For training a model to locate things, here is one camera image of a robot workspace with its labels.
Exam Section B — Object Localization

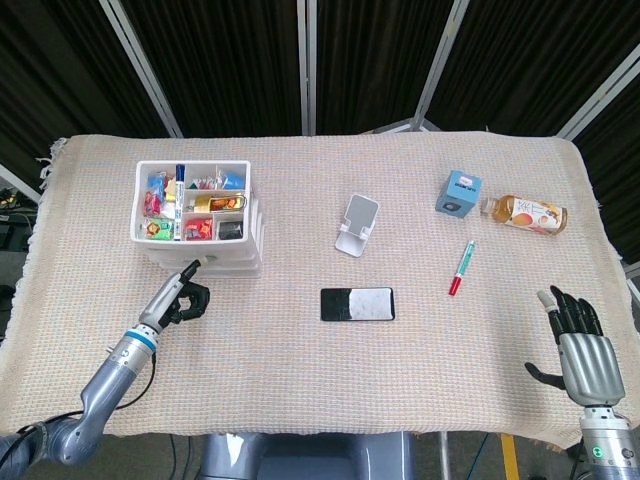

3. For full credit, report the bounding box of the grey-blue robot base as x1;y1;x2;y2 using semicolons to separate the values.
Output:
199;432;416;480

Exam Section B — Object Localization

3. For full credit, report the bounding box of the white drawer organizer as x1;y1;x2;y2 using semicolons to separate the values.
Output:
129;159;265;279

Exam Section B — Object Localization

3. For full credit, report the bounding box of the tea bottle with orange label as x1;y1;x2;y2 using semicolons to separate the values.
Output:
480;193;569;236

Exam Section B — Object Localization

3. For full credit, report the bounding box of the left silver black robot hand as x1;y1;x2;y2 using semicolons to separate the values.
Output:
138;258;211;332

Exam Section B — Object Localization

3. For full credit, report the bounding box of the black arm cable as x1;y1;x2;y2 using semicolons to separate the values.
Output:
14;349;159;437

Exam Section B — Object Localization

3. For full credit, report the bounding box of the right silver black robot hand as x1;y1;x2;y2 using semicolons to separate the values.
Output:
524;284;626;407

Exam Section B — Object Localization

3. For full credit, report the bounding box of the red candy packet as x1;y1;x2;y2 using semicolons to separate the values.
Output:
183;218;214;241

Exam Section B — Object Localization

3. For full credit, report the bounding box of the dark equipment with cables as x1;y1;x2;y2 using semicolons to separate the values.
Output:
0;184;40;261

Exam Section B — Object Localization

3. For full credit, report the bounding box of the black folding screen panel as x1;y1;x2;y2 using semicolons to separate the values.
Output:
0;0;182;201
414;0;640;139
297;0;471;136
557;47;640;266
99;0;319;139

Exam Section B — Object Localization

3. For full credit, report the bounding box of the green candy packet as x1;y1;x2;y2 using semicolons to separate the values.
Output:
143;219;175;240

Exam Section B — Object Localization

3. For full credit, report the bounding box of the clear plastic organizer box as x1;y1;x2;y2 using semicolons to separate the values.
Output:
139;241;259;266

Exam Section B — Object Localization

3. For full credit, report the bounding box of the blue-capped whiteboard marker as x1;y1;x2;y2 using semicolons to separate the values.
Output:
172;163;188;242

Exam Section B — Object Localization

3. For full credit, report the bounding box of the red green marker pen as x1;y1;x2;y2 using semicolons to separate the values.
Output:
448;239;477;298

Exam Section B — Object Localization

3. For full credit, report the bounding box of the metal table leg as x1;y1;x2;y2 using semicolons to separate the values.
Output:
438;432;451;480

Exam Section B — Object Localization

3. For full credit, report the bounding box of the small blue cardboard box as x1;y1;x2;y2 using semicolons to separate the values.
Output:
434;169;484;218

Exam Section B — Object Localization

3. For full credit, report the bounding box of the white folding phone stand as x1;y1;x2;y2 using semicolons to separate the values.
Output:
334;193;380;259

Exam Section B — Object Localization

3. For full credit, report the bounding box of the beige woven tablecloth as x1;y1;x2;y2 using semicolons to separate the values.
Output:
0;130;632;449

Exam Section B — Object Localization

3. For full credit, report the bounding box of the black smartphone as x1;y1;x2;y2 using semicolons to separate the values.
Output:
320;286;397;323

